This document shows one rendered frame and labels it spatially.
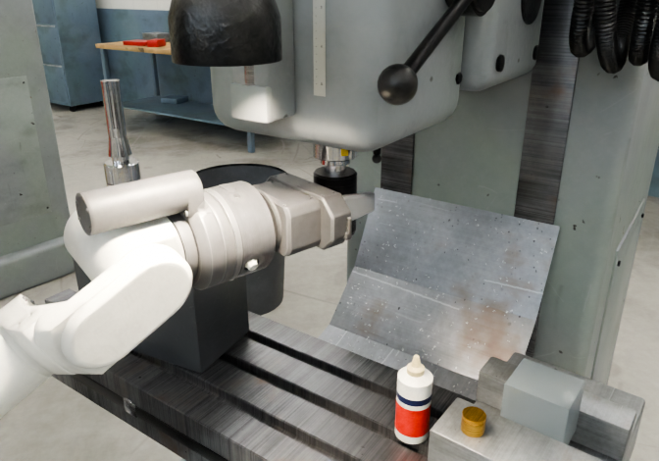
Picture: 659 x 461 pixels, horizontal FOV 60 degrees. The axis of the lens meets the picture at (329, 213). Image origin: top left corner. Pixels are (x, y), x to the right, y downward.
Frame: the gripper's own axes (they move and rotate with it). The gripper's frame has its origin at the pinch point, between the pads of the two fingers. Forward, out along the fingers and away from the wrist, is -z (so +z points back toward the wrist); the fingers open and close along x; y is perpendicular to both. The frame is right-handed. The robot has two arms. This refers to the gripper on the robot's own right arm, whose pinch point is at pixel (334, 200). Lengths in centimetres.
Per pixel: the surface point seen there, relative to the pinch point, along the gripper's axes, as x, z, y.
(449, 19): -13.2, -0.6, -19.2
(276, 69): -4.9, 10.8, -15.3
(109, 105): 33.0, 11.2, -6.7
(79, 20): 707, -206, 17
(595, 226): -10.6, -41.1, 10.7
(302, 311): 146, -107, 123
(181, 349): 19.5, 10.6, 24.8
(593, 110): -7.7, -40.3, -5.9
